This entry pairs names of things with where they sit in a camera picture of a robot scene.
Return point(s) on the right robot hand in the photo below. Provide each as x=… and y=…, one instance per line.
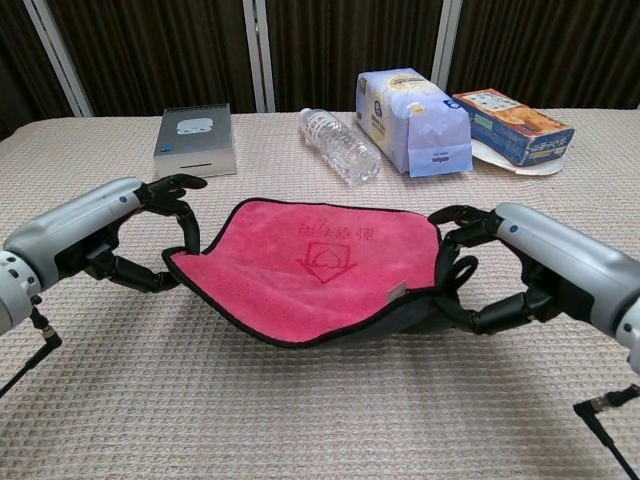
x=570, y=260

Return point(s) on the orange and blue snack box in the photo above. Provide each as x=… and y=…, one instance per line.
x=520, y=125

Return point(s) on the beige woven tablecloth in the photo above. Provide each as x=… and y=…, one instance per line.
x=300, y=410

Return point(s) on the silver earbuds box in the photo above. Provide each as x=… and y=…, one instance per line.
x=195, y=150

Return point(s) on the white paper plate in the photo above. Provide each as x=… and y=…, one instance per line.
x=487, y=155

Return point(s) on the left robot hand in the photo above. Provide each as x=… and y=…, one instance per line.
x=75, y=220

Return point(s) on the dark brown pleated curtain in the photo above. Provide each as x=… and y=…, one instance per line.
x=150, y=50

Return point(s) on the clear plastic water bottle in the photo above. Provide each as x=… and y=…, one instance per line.
x=345, y=147

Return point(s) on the pink black-edged cloth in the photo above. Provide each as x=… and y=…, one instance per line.
x=300, y=280

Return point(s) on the lavender tissue pack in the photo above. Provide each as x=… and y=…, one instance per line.
x=425, y=130

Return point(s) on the white frame post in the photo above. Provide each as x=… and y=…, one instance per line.
x=446, y=45
x=259, y=55
x=60, y=60

